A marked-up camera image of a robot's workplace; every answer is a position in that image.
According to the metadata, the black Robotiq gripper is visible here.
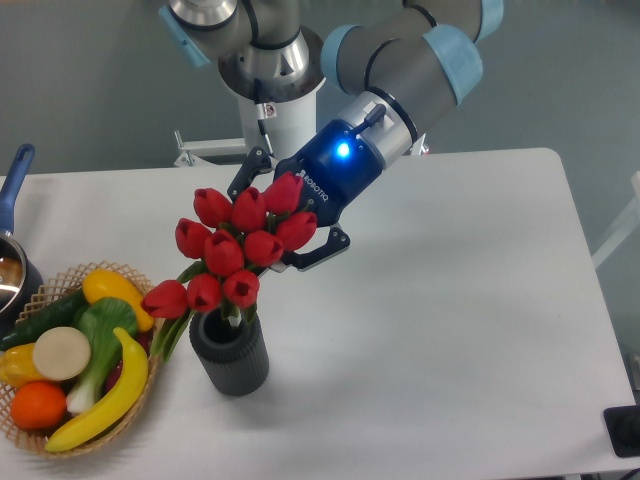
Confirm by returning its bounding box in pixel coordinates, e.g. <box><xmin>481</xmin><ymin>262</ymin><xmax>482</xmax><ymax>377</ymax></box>
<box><xmin>227</xmin><ymin>90</ymin><xmax>415</xmax><ymax>273</ymax></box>

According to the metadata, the red tulip bouquet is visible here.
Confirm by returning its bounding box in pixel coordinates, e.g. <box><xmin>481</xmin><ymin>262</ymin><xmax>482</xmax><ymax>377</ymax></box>
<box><xmin>141</xmin><ymin>172</ymin><xmax>318</xmax><ymax>360</ymax></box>

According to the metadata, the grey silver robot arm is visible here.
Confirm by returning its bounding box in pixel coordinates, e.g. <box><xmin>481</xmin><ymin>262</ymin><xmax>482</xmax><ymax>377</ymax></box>
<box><xmin>159</xmin><ymin>1</ymin><xmax>504</xmax><ymax>271</ymax></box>

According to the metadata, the dark grey ribbed vase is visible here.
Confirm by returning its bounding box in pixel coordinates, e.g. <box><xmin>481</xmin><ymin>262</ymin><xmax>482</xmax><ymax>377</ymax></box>
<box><xmin>189</xmin><ymin>309</ymin><xmax>269</xmax><ymax>396</ymax></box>

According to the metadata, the yellow squash toy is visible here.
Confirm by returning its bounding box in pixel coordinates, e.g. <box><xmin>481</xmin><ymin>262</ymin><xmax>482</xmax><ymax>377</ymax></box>
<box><xmin>82</xmin><ymin>269</ymin><xmax>155</xmax><ymax>332</ymax></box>

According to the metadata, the green bok choy toy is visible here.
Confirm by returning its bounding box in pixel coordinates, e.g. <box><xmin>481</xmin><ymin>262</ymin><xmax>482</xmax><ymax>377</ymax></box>
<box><xmin>67</xmin><ymin>297</ymin><xmax>138</xmax><ymax>416</ymax></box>

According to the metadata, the woven wicker basket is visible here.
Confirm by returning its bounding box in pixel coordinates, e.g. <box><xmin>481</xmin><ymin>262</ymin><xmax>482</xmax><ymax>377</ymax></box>
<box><xmin>1</xmin><ymin>261</ymin><xmax>160</xmax><ymax>459</ymax></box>

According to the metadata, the green cucumber toy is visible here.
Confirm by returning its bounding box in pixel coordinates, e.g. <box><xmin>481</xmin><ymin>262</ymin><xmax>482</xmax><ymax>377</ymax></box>
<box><xmin>1</xmin><ymin>290</ymin><xmax>88</xmax><ymax>352</ymax></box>

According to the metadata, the yellow plastic banana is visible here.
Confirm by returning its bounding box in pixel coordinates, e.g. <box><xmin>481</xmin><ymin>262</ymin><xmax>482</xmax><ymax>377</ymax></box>
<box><xmin>45</xmin><ymin>327</ymin><xmax>149</xmax><ymax>453</ymax></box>

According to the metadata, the beige round disc toy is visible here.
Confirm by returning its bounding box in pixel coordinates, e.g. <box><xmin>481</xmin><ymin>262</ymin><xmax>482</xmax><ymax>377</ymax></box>
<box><xmin>32</xmin><ymin>327</ymin><xmax>91</xmax><ymax>381</ymax></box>

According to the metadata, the yellow bell pepper toy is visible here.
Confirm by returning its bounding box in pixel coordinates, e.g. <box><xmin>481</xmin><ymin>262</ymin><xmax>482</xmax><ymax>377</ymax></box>
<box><xmin>1</xmin><ymin>343</ymin><xmax>46</xmax><ymax>388</ymax></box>

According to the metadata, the orange plastic orange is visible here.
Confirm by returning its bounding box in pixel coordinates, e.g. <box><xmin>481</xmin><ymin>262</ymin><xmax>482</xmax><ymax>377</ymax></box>
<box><xmin>10</xmin><ymin>381</ymin><xmax>67</xmax><ymax>430</ymax></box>

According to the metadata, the black device at table edge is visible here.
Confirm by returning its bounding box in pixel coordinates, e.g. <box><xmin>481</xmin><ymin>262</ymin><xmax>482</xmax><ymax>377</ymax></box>
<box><xmin>603</xmin><ymin>405</ymin><xmax>639</xmax><ymax>458</ymax></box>

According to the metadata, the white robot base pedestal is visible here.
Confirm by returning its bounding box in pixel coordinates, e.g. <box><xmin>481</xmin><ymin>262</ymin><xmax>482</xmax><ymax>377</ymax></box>
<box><xmin>174</xmin><ymin>90</ymin><xmax>317</xmax><ymax>167</ymax></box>

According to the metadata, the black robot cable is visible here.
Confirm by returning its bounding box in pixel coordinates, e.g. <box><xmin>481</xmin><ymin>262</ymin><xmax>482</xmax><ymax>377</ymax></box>
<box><xmin>252</xmin><ymin>78</ymin><xmax>276</xmax><ymax>156</ymax></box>

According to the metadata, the blue handled saucepan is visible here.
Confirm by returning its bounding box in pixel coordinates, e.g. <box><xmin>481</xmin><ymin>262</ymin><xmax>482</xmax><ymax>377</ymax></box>
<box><xmin>1</xmin><ymin>144</ymin><xmax>43</xmax><ymax>337</ymax></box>

